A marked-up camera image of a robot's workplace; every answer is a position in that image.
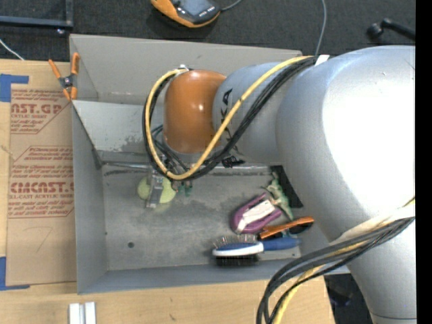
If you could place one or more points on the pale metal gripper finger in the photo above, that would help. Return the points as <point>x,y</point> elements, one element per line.
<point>149,199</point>
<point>158,191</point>

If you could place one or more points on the yellow-green tennis ball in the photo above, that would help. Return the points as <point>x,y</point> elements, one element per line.
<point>168,194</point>

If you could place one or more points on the grey metal bin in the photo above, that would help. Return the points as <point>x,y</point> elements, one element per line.
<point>175,235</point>

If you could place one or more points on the purple and white curved toy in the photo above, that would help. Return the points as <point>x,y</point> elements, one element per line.
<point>240,214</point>

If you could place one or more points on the blue and white brush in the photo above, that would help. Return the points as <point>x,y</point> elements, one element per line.
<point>243,248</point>

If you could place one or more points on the brown cardboard board red print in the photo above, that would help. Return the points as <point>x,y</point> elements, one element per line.
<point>40,167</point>

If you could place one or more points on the green and white toy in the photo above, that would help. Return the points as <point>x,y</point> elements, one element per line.
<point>281,194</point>

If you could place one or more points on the orange sunglasses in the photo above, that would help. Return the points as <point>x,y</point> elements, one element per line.
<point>287,224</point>

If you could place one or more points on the dark green flat block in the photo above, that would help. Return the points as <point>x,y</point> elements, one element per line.
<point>292,191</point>

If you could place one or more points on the black cylinder on white bracket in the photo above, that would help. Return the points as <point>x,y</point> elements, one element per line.
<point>233,162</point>

